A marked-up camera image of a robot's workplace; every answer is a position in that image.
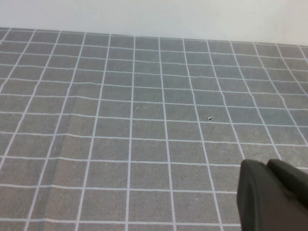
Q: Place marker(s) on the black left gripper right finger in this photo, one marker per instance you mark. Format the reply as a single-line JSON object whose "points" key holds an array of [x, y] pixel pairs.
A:
{"points": [[293, 180]]}

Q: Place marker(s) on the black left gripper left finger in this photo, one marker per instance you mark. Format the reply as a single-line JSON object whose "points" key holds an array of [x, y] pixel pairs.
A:
{"points": [[260, 204]]}

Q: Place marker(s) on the grey white-grid tablecloth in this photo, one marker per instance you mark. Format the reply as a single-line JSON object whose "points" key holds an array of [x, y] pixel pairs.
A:
{"points": [[120, 120]]}

